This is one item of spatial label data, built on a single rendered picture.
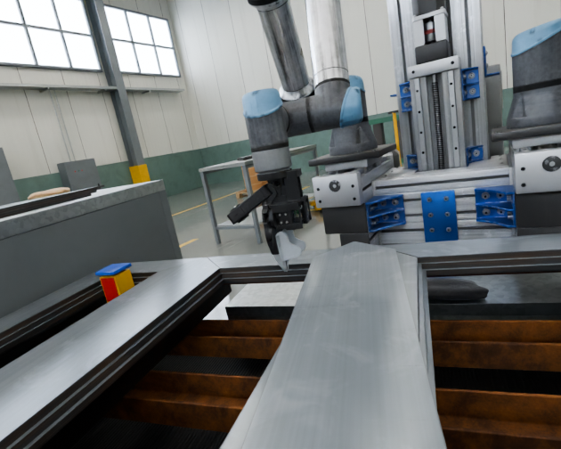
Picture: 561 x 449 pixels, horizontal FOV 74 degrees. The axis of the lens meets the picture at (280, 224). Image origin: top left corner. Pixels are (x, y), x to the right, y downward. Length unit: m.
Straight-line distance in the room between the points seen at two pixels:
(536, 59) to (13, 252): 1.31
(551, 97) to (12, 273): 1.33
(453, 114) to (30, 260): 1.19
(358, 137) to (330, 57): 0.39
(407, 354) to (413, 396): 0.07
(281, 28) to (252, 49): 11.36
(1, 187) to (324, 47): 8.69
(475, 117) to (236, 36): 11.74
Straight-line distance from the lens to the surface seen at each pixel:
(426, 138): 1.24
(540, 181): 0.99
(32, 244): 1.13
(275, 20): 1.06
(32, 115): 10.53
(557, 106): 1.11
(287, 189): 0.73
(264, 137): 0.71
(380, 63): 10.80
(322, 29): 0.87
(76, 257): 1.20
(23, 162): 10.19
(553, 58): 1.12
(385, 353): 0.49
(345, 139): 1.17
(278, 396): 0.45
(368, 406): 0.42
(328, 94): 0.80
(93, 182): 10.54
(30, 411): 0.60
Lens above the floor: 1.12
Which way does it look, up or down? 13 degrees down
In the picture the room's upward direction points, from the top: 11 degrees counter-clockwise
